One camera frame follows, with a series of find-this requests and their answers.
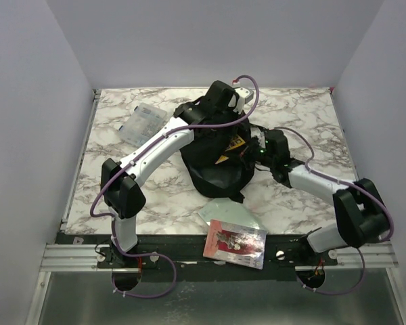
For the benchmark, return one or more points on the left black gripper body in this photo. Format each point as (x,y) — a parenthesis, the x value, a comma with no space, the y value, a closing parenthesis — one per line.
(231,110)

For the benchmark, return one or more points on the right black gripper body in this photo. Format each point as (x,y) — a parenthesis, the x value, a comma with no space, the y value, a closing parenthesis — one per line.
(260,154)

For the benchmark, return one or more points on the yellow cover book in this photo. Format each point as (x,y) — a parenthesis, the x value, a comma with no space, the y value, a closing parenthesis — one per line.
(233,151)

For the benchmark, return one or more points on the black student backpack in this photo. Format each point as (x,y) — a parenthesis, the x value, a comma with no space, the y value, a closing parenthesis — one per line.
(225,180)

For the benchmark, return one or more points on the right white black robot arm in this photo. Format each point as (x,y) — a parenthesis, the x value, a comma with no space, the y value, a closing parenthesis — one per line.
(361,216)

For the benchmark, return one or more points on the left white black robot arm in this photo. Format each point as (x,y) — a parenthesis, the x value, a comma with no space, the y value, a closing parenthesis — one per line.
(121,182)

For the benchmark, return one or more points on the clear plastic storage box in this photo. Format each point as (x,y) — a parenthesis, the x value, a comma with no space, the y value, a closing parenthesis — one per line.
(143,124)

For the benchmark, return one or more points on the thin booklet under books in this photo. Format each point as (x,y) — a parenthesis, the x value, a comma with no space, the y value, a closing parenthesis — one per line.
(235,244)

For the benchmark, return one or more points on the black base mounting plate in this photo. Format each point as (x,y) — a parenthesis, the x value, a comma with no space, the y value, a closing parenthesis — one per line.
(199,258)

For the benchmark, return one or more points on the aluminium extrusion rail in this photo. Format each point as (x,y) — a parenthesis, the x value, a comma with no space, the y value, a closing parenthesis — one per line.
(83,258)

